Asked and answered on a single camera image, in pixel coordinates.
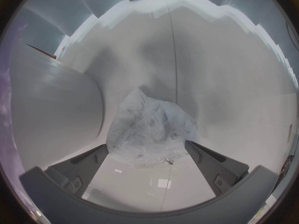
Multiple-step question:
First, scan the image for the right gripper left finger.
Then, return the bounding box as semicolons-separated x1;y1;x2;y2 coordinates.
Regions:
45;144;110;197

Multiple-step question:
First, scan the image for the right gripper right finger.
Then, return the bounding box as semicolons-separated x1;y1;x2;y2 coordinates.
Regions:
185;140;249;194

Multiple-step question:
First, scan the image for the purple plastic bag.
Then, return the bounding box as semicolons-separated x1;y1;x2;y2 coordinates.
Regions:
1;20;26;172

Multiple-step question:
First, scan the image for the white trash bin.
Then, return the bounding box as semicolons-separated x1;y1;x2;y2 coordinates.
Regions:
9;40;105;172

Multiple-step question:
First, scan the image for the crumpled white printed wrapper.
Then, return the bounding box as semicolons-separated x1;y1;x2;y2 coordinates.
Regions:
106;88;201;169

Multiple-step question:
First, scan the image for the pale blue curtain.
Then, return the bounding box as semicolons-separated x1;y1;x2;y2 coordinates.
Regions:
19;0;299;93

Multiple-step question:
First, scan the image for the black cable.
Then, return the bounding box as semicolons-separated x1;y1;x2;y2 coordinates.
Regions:
286;22;299;49

